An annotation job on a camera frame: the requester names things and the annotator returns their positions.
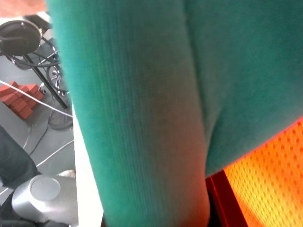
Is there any black metal stand leg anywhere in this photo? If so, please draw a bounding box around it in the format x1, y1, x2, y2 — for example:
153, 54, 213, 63
22, 53, 69, 110

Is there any white cable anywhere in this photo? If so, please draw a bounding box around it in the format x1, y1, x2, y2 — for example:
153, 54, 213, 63
0, 79, 73, 118

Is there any black round wheeled machine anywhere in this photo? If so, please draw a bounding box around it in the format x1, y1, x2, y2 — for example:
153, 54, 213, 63
0, 19, 43, 57

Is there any pile of red bricks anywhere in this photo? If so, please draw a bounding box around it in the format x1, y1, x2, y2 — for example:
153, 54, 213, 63
0, 81, 45, 121

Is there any person's dark trouser leg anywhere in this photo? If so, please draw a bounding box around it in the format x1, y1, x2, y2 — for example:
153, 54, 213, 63
0, 124, 40, 187

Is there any white shoe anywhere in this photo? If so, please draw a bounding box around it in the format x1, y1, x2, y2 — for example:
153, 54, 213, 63
56, 169, 76, 179

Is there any teal knit fabric garment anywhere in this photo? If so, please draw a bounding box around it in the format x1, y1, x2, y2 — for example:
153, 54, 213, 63
45, 0, 303, 227

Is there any silver robot body joint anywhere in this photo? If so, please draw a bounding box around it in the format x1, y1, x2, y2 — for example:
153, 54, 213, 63
11, 174, 79, 225

